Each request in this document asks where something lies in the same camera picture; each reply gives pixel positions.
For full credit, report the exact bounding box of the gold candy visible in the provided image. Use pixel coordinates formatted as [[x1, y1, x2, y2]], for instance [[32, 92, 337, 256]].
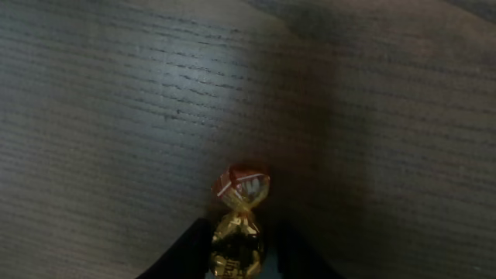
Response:
[[208, 163, 271, 279]]

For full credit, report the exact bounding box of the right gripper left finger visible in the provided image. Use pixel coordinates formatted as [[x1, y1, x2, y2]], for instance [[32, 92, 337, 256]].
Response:
[[135, 217, 215, 279]]

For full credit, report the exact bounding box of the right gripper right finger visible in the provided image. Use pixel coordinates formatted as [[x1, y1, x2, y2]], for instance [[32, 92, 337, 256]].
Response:
[[266, 222, 346, 279]]

